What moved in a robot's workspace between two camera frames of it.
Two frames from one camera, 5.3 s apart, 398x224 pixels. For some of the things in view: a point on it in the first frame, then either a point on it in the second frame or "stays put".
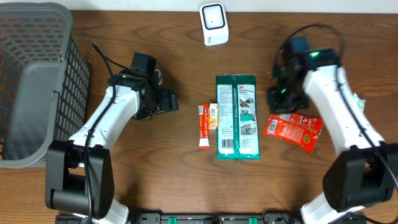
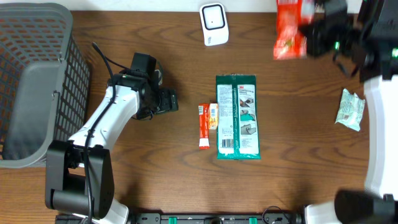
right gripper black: x=275 y=107 to x=315 y=25
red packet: x=204 y=126 stays put
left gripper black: x=167 y=104 stays put
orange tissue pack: x=212 y=116 stays put
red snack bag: x=300 y=130 to x=291 y=31
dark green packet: x=237 y=117 stays put
